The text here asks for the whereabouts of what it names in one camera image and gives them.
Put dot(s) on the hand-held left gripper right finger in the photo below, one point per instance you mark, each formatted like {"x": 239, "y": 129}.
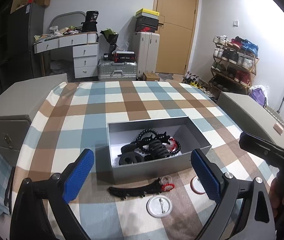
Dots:
{"x": 205, "y": 177}

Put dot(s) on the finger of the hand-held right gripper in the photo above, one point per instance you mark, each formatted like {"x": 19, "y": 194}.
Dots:
{"x": 264, "y": 148}

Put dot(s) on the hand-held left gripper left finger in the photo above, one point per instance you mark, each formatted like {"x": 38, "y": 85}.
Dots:
{"x": 79, "y": 177}

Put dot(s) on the red-rimmed round pin badge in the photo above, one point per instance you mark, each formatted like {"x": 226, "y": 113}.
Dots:
{"x": 196, "y": 187}

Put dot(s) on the grey cardboard box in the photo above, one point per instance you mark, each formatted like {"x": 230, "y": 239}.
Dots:
{"x": 152, "y": 170}

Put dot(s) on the white round pin badge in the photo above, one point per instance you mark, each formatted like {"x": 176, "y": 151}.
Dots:
{"x": 159, "y": 206}

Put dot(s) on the small pink case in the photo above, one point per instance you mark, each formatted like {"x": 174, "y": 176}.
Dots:
{"x": 279, "y": 128}

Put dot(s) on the grey storage box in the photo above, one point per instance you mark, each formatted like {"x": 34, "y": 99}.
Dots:
{"x": 19, "y": 100}
{"x": 244, "y": 107}

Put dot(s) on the purple bag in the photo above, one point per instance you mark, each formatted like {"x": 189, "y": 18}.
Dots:
{"x": 258, "y": 96}

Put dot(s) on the wooden shoe rack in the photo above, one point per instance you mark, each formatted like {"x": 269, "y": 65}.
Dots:
{"x": 253, "y": 72}

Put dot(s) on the pile of shoes on floor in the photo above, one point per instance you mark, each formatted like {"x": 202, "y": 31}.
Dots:
{"x": 196, "y": 82}

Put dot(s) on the rows of shoes on rack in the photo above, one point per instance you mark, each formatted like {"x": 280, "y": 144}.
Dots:
{"x": 234, "y": 57}

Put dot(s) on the dark bag under desk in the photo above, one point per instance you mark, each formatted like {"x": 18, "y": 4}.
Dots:
{"x": 62, "y": 67}

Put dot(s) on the silver suitcase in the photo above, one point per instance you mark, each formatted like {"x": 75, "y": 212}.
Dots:
{"x": 117, "y": 71}

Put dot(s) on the small brown cardboard box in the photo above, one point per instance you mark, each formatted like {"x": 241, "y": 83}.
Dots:
{"x": 151, "y": 76}

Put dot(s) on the white desk with drawers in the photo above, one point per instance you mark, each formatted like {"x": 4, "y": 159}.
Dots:
{"x": 84, "y": 60}

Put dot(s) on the small black box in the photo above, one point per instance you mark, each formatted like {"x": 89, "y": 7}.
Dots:
{"x": 106, "y": 56}

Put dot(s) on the black box with red stripe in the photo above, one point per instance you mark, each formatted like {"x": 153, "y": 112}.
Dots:
{"x": 124, "y": 57}

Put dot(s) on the white upright suitcase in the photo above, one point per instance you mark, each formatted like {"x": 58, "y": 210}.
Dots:
{"x": 145, "y": 55}

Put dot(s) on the clear plastic bag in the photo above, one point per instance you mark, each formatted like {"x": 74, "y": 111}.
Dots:
{"x": 124, "y": 47}

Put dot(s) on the dark wrapped bouquet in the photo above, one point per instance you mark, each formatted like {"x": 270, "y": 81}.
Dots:
{"x": 110, "y": 38}

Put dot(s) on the black fridge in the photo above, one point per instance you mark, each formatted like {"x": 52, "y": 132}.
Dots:
{"x": 24, "y": 42}

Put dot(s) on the clutter on desk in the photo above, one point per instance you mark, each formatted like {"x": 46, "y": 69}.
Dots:
{"x": 62, "y": 31}

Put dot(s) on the black bag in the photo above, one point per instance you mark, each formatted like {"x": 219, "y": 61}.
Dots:
{"x": 90, "y": 22}

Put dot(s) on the grey arched mirror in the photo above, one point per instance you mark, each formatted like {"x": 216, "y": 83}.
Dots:
{"x": 67, "y": 17}

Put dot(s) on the red and black shoe box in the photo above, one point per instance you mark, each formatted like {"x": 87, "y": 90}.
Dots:
{"x": 145, "y": 28}

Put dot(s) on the wooden door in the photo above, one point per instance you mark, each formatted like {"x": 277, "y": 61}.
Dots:
{"x": 176, "y": 5}

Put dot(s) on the yellow-lidded shoe box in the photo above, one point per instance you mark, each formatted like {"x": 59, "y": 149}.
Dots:
{"x": 147, "y": 13}

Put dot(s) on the open cardboard box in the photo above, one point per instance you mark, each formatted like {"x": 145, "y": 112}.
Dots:
{"x": 44, "y": 0}

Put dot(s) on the white light switch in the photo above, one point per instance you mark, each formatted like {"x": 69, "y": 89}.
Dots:
{"x": 235, "y": 23}

